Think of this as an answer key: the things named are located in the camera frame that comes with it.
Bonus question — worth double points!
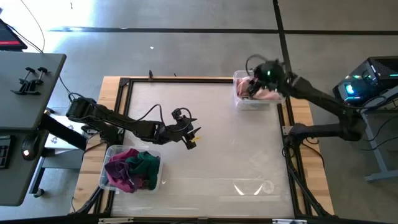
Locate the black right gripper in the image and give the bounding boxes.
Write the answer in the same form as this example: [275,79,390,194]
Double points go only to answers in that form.
[245,60,287,100]

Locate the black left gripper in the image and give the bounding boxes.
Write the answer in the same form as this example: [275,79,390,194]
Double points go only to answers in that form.
[155,117,202,151]

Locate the peach towel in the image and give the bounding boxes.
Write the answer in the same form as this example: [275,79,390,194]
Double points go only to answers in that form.
[236,77,282,101]

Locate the dark teal towel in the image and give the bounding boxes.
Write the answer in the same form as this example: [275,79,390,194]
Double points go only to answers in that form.
[125,151,161,190]

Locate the dark grey towel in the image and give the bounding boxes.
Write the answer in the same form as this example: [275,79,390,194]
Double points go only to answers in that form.
[132,174,150,189]

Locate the magenta towel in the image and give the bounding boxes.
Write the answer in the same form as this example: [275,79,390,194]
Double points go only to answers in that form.
[104,148,147,194]

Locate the purple towel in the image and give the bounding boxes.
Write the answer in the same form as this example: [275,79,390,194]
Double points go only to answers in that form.
[105,160,133,185]

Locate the clear plastic bin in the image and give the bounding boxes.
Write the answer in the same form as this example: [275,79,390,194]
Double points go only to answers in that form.
[233,70,285,111]
[98,144,164,192]

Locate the black computer tower with lights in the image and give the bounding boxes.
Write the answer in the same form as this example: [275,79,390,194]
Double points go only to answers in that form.
[332,55,398,106]

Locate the white box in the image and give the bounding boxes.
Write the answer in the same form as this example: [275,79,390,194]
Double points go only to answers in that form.
[45,114,91,151]

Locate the grey metal stand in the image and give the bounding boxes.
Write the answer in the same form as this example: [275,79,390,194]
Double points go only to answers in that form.
[360,90,398,184]

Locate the grey desk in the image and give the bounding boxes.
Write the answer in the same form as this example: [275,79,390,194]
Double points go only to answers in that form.
[0,51,67,207]

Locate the black device with red light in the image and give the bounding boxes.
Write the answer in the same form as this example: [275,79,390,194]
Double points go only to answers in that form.
[21,133,42,161]

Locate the black screw clamp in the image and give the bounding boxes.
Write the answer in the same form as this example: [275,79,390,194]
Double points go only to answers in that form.
[23,67,49,94]
[11,67,37,96]

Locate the black keyboard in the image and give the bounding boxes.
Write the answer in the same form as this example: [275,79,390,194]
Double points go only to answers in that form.
[0,135,13,170]

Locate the black screen with red stripe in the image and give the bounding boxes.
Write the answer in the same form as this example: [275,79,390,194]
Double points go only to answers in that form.
[0,18,28,51]

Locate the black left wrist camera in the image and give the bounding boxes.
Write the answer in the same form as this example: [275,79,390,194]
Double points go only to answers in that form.
[172,108,188,123]

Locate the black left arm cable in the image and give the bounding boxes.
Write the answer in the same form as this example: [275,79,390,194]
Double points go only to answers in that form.
[136,103,166,125]

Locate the black aluminium table frame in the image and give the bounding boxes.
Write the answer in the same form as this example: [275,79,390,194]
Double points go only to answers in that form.
[73,77,332,218]

